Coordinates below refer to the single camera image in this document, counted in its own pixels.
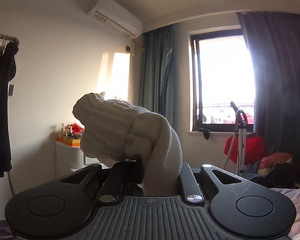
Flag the cream white sweatshirt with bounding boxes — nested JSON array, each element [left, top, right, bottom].
[[72, 93, 183, 196]]

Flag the pile of mixed clothes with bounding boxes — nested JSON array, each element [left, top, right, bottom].
[[243, 153, 300, 189]]

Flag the white drawer cabinet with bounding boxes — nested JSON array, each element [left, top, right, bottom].
[[55, 141, 85, 178]]

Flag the orange box with trinkets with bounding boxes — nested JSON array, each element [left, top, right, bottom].
[[56, 122, 84, 147]]

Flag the small black window clamp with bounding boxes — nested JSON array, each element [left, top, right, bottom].
[[199, 128, 210, 140]]

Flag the garment steamer stand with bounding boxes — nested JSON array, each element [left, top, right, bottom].
[[223, 101, 248, 176]]

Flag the teal left curtain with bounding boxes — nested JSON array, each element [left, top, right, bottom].
[[139, 25, 175, 125]]

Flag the teal curtain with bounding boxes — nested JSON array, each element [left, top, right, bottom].
[[139, 25, 175, 125], [237, 12, 300, 158]]

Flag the black hanging garment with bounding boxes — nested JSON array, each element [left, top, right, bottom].
[[0, 42, 19, 178]]

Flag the dark framed window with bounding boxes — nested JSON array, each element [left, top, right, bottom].
[[189, 29, 255, 132]]

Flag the white air conditioner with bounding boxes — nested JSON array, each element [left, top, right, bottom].
[[87, 0, 143, 39]]

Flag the teal right curtain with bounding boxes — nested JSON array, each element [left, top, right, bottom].
[[237, 12, 300, 158]]

